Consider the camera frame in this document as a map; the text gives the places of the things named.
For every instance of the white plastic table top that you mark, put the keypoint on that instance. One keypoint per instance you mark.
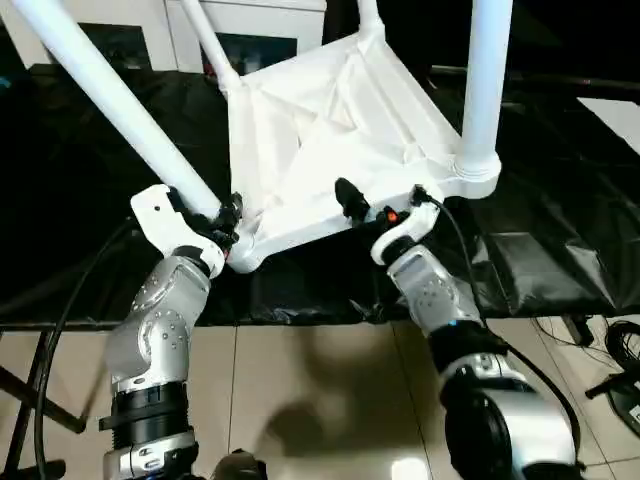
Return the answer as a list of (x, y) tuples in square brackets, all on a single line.
[(325, 150)]

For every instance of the white plastic table leg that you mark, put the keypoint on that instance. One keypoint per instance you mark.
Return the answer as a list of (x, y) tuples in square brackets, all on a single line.
[(210, 45), (115, 100), (371, 22), (482, 75)]

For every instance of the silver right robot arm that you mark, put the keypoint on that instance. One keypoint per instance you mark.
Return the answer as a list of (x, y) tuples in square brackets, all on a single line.
[(435, 300)]

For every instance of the black plastic mat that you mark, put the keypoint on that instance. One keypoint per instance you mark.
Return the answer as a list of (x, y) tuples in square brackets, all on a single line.
[(75, 200)]

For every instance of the white cabinet with glass doors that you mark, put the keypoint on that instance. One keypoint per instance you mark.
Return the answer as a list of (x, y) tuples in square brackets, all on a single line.
[(165, 35)]

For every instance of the black metal table leg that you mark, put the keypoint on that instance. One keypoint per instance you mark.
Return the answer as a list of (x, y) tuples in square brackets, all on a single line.
[(40, 400)]

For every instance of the white flat panel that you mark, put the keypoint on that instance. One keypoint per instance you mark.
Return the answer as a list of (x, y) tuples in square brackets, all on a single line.
[(612, 117)]

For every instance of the black power adapter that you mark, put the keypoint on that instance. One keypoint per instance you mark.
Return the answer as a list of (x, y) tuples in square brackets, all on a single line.
[(627, 407)]

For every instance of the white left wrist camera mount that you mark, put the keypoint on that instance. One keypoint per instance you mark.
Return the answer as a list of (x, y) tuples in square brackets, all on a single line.
[(165, 220)]

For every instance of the black metal frame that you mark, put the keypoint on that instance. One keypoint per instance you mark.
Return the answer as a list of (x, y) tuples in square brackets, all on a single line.
[(550, 80)]

